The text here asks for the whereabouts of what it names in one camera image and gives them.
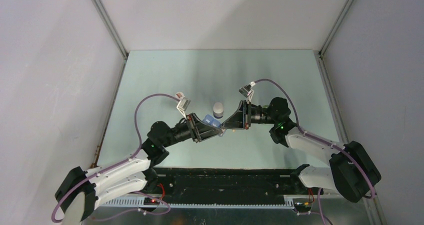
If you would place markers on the control board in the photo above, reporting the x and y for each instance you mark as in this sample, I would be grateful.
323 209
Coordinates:
303 204
148 201

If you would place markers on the right control board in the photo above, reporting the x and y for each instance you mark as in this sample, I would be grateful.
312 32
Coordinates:
303 204

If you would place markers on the aluminium frame post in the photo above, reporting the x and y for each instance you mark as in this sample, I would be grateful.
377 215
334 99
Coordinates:
335 27
110 27

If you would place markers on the blue pill organizer box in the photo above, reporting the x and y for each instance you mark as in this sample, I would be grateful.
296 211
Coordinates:
212 121

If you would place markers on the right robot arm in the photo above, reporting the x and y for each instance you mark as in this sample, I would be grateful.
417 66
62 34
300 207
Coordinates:
349 169

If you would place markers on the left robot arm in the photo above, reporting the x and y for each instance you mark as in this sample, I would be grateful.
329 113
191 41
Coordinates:
133 174

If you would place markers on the right aluminium frame post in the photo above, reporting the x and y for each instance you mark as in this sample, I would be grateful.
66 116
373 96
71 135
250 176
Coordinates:
335 27

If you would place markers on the white bottle orange label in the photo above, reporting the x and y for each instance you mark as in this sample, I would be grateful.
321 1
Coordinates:
179 95

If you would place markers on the left aluminium frame post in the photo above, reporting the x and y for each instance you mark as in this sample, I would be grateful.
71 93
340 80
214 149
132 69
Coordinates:
110 27

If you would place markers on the left control board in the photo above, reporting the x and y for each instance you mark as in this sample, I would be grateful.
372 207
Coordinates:
148 201

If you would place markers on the white pill bottle blue label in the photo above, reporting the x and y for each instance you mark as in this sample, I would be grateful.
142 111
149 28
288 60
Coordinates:
218 110

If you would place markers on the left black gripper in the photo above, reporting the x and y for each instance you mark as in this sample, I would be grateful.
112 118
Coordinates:
202 131

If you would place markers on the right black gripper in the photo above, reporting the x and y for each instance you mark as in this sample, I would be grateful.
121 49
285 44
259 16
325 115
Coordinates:
241 119

